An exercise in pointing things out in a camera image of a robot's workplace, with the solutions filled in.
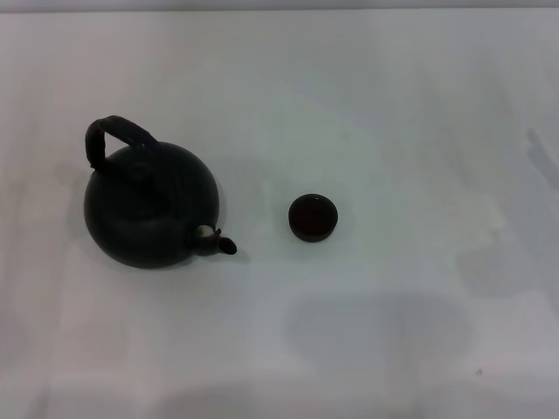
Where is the black round teapot with handle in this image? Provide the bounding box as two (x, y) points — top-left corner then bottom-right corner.
(82, 114), (239, 270)

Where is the small dark brown teacup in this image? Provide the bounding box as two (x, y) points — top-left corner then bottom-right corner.
(287, 193), (339, 244)

